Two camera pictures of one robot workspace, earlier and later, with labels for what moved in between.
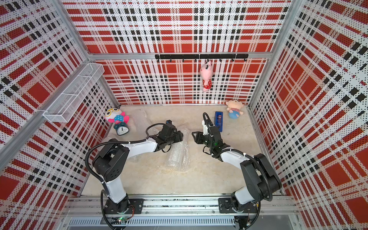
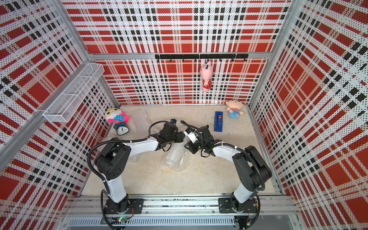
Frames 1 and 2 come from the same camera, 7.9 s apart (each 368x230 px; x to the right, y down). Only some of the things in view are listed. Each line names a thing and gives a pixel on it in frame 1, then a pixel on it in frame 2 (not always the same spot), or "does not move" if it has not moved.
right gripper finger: [198, 137] -> [192, 147]
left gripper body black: [170, 140] does not move
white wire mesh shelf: [74, 92] does not move
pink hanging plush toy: [206, 72] does not move
